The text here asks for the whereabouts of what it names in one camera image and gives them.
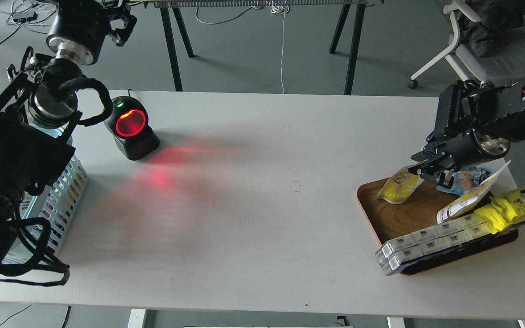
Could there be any white box row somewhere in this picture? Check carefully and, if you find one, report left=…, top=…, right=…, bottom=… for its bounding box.
left=374, top=222, right=491, bottom=276
left=375, top=214, right=491, bottom=268

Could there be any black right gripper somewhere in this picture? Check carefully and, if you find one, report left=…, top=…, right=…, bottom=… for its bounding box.
left=408, top=128, right=510, bottom=188

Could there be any upper white box row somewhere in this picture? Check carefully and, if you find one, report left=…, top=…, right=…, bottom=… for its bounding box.
left=375, top=214, right=491, bottom=268

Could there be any light blue plastic basket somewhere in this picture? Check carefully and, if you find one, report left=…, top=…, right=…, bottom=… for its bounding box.
left=2, top=155, right=89, bottom=264

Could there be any yellow cartoon snack bag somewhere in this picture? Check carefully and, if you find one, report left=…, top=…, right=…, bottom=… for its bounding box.
left=474, top=187, right=525, bottom=234

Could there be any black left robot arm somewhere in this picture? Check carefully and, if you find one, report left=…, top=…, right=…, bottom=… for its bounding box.
left=0, top=0, right=137, bottom=287

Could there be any black power adapter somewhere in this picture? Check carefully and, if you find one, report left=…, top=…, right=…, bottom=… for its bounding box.
left=11, top=10, right=38, bottom=24

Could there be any brown wooden tray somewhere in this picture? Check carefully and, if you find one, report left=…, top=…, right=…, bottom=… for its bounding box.
left=356, top=179, right=519, bottom=276

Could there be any blue snack bag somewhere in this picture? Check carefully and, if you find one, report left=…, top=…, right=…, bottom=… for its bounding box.
left=436, top=166, right=493, bottom=196

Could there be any lower white box row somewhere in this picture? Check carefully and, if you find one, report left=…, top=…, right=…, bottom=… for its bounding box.
left=374, top=222, right=491, bottom=276

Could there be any black leg background table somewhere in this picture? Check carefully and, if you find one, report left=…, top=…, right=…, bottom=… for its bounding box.
left=149, top=0, right=369, bottom=95

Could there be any white hanging cable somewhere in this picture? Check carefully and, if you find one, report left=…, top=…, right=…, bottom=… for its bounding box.
left=270, top=5, right=290, bottom=94

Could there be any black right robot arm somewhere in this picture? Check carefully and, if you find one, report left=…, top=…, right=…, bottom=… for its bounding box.
left=408, top=80, right=525, bottom=188

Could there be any black barcode scanner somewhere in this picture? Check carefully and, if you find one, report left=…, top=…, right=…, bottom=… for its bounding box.
left=103, top=88, right=160, bottom=161

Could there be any white office chair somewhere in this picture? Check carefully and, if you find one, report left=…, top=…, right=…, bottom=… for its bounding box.
left=407, top=0, right=525, bottom=89

